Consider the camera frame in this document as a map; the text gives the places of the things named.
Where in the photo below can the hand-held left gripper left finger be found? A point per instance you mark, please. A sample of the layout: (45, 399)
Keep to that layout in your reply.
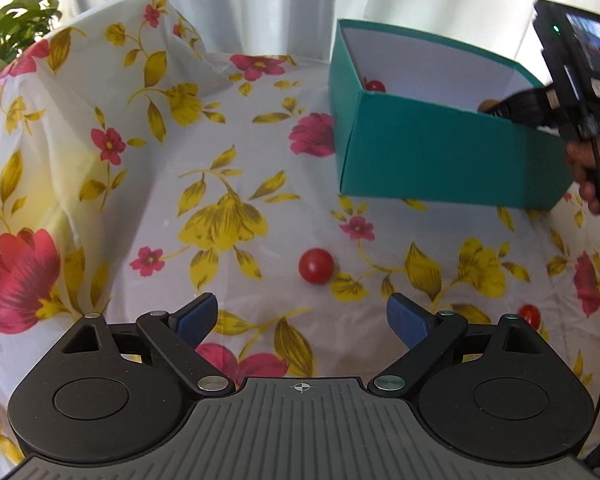
(196, 316)

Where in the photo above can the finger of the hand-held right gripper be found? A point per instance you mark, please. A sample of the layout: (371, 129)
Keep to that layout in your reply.
(527, 107)

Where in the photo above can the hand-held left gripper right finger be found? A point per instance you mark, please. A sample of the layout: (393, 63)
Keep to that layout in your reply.
(406, 319)

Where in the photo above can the cherry tomato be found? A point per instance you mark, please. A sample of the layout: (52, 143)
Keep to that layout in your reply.
(375, 85)
(316, 266)
(530, 314)

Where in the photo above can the teal cardboard box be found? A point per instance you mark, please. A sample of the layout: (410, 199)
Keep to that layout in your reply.
(430, 155)

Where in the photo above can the person's right hand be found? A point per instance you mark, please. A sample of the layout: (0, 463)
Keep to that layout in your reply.
(582, 165)

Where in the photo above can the floral tablecloth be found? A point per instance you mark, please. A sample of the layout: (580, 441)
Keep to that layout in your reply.
(180, 170)

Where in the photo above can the white curtain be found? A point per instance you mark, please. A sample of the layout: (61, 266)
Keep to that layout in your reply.
(280, 0)

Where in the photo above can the green potted plant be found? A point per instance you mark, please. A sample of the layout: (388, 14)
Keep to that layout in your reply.
(15, 30)

